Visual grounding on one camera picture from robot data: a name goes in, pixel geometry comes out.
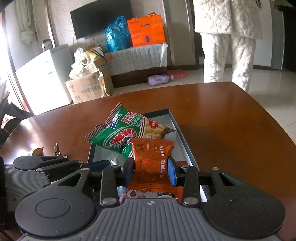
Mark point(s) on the red floor mat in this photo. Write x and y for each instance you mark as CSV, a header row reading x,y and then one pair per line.
x,y
177,73

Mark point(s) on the small cardboard box stack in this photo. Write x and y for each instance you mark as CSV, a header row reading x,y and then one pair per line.
x,y
95,59

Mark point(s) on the orange square snack packet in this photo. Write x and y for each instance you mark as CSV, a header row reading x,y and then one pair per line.
x,y
151,148

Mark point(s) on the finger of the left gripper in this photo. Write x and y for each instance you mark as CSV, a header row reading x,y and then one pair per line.
x,y
97,166

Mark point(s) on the electric scooter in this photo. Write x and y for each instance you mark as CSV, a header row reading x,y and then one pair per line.
x,y
11,115

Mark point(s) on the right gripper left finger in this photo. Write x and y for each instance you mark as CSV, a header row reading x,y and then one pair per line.
x,y
112,178

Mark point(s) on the orange gift box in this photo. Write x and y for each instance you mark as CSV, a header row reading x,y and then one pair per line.
x,y
147,30

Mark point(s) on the tied white curtain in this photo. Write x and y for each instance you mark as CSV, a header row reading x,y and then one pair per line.
x,y
24,13

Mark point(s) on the blue plastic bag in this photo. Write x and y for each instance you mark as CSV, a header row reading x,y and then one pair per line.
x,y
117,35

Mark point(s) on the brown toffee candy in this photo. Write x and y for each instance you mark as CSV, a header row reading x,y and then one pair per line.
x,y
57,151

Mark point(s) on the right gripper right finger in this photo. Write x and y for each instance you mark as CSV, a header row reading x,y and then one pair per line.
x,y
185,179

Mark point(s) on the purple detergent bottle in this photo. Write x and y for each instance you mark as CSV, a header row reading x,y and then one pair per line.
x,y
159,79

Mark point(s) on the kettle on freezer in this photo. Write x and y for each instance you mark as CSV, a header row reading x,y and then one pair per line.
x,y
47,44

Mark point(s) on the white chest freezer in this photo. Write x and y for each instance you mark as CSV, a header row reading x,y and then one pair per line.
x,y
43,78

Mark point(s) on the brown cardboard box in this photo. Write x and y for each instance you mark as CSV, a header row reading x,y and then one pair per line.
x,y
92,86

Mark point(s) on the green shrimp cracker bag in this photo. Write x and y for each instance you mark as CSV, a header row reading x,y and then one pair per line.
x,y
123,125

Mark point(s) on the black wall television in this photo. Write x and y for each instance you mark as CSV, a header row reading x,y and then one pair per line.
x,y
98,15

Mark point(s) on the grey shallow box tray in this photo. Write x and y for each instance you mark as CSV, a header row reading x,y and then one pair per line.
x,y
181,152

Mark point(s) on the white cloth covered cabinet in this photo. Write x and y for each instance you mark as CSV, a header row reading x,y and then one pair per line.
x,y
134,65

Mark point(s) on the white plastic bag pile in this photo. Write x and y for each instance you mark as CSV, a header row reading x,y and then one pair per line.
x,y
78,67

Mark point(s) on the person in white pajamas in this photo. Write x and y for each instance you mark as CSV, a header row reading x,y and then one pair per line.
x,y
228,26

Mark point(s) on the brown bread snack packet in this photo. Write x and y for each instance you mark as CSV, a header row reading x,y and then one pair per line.
x,y
36,152

